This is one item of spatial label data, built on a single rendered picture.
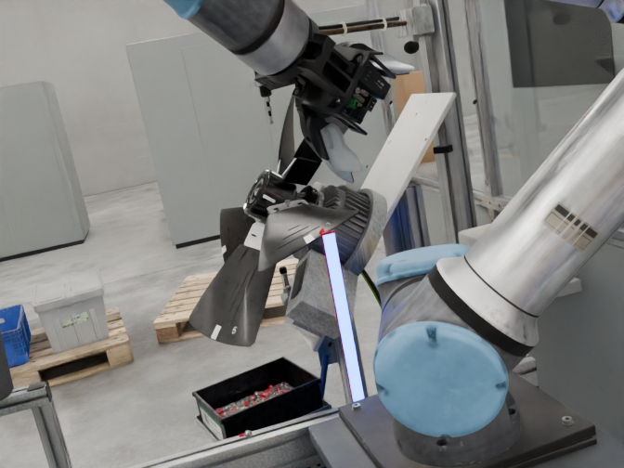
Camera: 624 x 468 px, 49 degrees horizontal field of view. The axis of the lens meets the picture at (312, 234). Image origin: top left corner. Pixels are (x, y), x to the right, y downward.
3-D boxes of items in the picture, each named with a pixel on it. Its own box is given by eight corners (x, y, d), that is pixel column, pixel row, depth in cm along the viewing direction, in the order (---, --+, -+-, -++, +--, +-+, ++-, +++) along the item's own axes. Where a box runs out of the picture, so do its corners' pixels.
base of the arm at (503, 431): (549, 431, 78) (537, 352, 76) (437, 484, 73) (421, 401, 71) (472, 386, 92) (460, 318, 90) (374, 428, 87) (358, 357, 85)
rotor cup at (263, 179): (281, 236, 172) (236, 213, 168) (309, 185, 171) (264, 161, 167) (293, 247, 158) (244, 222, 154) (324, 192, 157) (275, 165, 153)
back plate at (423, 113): (283, 305, 200) (279, 304, 200) (396, 97, 197) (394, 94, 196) (331, 374, 149) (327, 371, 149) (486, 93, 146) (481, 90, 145)
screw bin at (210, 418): (290, 384, 152) (283, 356, 151) (327, 409, 137) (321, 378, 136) (198, 422, 142) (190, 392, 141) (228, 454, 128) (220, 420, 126)
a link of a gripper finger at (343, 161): (362, 206, 78) (346, 136, 73) (327, 191, 82) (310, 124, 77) (381, 192, 79) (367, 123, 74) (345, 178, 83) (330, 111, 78)
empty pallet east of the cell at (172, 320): (343, 268, 520) (340, 249, 516) (345, 314, 423) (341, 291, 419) (190, 294, 529) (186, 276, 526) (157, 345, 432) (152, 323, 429)
